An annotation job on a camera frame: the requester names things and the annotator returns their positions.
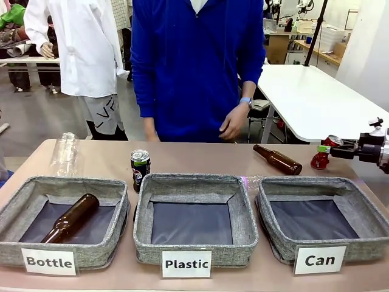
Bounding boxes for white Plastic label card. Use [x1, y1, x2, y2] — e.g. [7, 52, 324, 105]
[161, 250, 213, 279]

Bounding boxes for grey fabric basket labelled Can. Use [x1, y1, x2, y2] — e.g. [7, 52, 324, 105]
[255, 176, 389, 265]

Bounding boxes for person's blue hoodie torso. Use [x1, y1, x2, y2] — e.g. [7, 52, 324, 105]
[130, 0, 267, 144]

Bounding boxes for pile of clothes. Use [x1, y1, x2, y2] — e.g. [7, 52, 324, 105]
[0, 2, 32, 58]

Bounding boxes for brown glass bottle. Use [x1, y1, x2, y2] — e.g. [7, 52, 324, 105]
[40, 193, 101, 245]
[252, 144, 303, 176]

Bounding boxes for wooden workbench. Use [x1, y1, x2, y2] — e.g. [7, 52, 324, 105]
[292, 39, 343, 67]

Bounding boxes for black tripod pole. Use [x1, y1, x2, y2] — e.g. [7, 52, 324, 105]
[303, 0, 329, 68]

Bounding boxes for white Bottle label card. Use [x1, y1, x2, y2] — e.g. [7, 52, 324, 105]
[20, 248, 77, 276]

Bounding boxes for grey fabric basket labelled Plastic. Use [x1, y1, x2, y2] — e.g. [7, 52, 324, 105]
[133, 172, 260, 269]

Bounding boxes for white shirt on mannequin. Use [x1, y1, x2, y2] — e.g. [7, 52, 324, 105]
[23, 0, 131, 99]

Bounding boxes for stacked white storage bins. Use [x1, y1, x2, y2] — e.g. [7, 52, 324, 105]
[319, 25, 346, 47]

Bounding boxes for white side table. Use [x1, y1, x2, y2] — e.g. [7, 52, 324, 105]
[256, 64, 389, 144]

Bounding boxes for person's right forearm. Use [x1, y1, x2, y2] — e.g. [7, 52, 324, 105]
[142, 116, 161, 142]

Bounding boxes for large clear plastic bottle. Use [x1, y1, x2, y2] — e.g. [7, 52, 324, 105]
[49, 131, 81, 178]

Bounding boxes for white Can label card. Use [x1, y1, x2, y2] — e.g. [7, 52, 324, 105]
[293, 245, 348, 276]

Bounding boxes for grey printed shorts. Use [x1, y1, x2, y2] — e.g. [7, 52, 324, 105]
[77, 94, 126, 137]

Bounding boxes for person's left hand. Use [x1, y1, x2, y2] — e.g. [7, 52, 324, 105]
[219, 102, 253, 141]

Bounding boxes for person's left forearm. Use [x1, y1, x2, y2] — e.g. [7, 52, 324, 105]
[241, 80, 258, 100]

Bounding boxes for crushed red can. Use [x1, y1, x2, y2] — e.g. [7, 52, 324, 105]
[310, 134, 344, 170]

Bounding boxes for cardboard brown cabinet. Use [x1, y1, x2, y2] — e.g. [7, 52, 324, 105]
[264, 31, 290, 65]

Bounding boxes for grey fabric basket labelled Bottle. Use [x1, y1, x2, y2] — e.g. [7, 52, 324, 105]
[0, 175, 131, 270]

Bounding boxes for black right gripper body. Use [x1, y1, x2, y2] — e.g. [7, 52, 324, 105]
[357, 131, 385, 167]

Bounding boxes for black soda can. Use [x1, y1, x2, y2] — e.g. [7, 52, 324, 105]
[130, 149, 151, 194]

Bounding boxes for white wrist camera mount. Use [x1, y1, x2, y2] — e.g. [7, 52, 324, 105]
[368, 116, 384, 135]

